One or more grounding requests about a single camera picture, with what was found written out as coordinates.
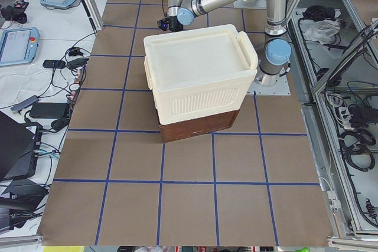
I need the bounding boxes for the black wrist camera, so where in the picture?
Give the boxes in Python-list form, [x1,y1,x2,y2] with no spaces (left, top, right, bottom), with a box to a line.
[157,18,170,31]

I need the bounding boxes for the black power brick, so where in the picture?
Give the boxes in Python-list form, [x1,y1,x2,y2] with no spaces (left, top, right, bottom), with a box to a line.
[29,102,68,119]

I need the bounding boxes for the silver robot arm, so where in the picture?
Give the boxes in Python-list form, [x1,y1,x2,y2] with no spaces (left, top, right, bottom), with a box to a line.
[157,0,292,87]

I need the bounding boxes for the cream plastic storage box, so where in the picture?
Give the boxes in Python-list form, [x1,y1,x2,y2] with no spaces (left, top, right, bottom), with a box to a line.
[144,24,258,125]

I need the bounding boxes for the crumpled white cloth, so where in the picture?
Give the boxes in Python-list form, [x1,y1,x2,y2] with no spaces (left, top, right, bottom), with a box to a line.
[304,19,340,45]

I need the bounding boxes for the near blue teach pendant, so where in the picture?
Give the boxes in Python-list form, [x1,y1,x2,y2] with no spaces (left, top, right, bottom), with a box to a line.
[1,27,40,67]

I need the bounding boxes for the dark wooden drawer cabinet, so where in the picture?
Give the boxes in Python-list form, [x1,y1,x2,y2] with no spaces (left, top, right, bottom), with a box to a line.
[158,109,240,143]

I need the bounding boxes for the black laptop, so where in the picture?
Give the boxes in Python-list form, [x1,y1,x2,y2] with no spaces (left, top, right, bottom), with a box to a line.
[1,113,42,181]

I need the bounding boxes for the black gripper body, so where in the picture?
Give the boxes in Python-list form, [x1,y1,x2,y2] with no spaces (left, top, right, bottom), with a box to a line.
[168,16,183,31]

